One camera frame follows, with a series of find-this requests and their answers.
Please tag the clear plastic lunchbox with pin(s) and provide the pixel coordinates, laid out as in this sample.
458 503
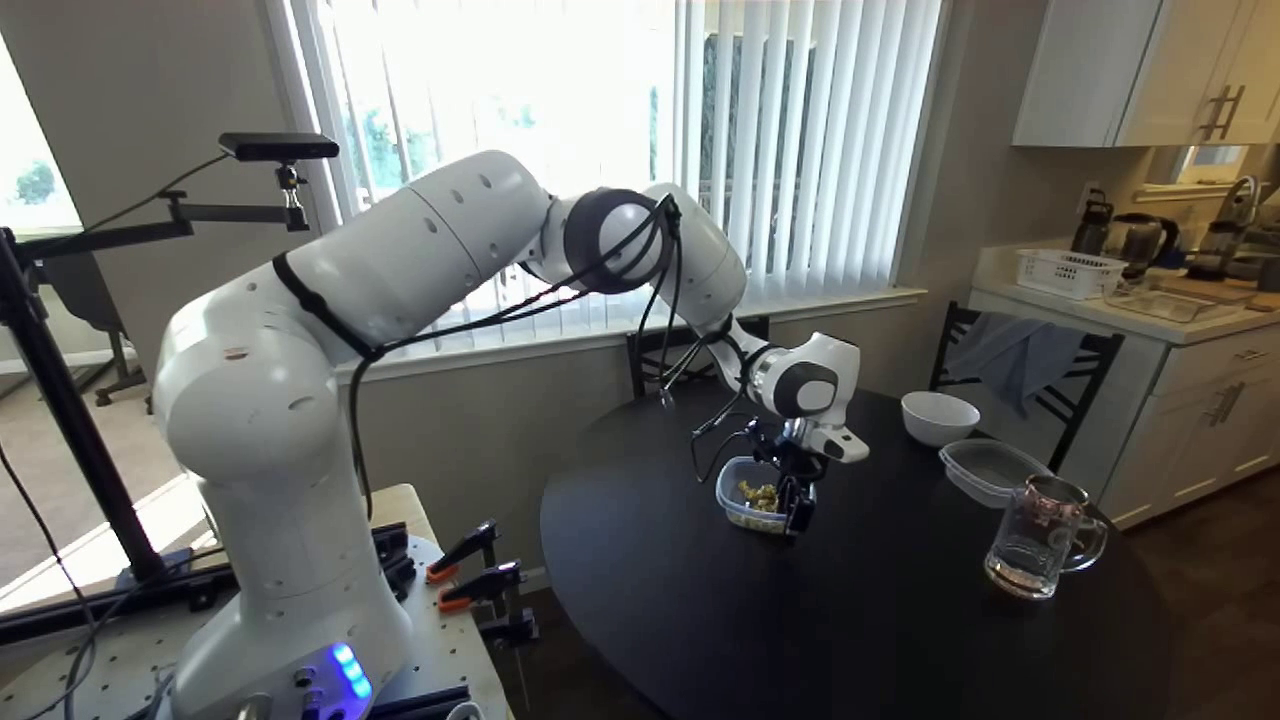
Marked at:
737 506

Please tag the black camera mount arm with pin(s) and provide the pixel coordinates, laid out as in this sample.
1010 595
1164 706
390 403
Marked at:
203 209

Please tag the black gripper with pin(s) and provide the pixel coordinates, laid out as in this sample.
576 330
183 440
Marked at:
796 466

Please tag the white vertical blinds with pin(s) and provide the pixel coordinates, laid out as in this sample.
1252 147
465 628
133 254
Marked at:
803 132

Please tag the metal robot bench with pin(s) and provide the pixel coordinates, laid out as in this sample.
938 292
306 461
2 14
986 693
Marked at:
440 627

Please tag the white wall cabinet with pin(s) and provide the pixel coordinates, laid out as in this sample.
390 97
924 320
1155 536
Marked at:
1104 73

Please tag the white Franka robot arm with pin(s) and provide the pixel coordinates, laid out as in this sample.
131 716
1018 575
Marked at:
292 403

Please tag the white plastic basket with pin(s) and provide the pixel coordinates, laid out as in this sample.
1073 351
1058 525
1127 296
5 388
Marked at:
1067 274

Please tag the clear glass mug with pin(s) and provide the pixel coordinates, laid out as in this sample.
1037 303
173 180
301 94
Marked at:
1037 543

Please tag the black coffee maker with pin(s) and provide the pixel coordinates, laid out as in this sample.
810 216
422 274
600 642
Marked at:
1141 241

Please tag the grey cloth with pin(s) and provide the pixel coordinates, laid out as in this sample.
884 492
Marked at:
1015 357

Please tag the black stereo camera bar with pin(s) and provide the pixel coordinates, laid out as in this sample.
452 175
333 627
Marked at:
276 147

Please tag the black chair with cloth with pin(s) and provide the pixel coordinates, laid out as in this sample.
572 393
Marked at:
1092 387

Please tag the black tripod stand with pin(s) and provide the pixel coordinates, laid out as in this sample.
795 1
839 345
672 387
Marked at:
73 425

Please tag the yellow food pieces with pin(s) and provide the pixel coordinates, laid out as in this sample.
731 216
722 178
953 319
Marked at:
763 498

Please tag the orange black clamp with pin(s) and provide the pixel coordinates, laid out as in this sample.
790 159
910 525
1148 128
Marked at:
480 586
465 548

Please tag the white counter peninsula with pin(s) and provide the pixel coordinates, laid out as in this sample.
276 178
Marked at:
1184 403

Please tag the white ceramic bowl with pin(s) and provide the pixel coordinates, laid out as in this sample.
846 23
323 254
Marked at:
943 416

